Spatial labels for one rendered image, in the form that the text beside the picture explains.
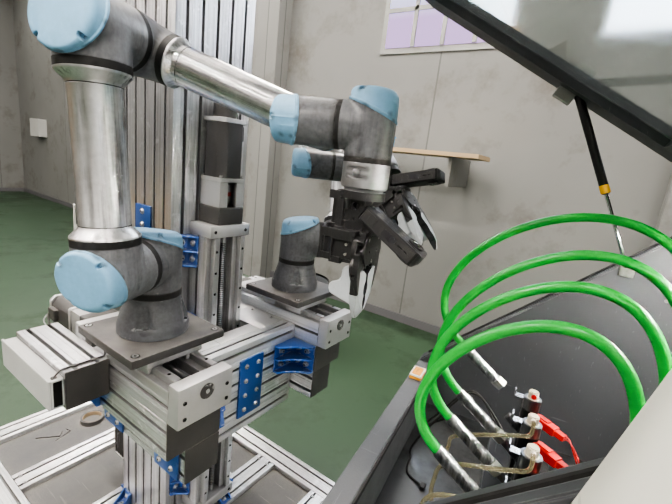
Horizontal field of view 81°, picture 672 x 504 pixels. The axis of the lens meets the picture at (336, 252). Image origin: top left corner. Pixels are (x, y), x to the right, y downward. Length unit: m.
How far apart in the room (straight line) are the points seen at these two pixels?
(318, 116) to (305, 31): 4.08
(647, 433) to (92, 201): 0.76
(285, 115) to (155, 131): 0.60
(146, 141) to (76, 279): 0.51
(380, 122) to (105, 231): 0.49
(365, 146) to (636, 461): 0.46
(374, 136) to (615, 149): 2.93
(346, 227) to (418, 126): 3.16
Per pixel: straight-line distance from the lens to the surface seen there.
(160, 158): 1.13
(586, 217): 0.70
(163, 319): 0.93
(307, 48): 4.61
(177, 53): 0.86
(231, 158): 1.09
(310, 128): 0.61
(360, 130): 0.60
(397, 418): 0.89
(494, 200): 3.50
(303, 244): 1.22
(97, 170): 0.77
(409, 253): 0.58
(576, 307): 1.05
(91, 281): 0.78
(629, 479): 0.37
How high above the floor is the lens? 1.45
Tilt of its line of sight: 13 degrees down
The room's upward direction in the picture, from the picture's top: 7 degrees clockwise
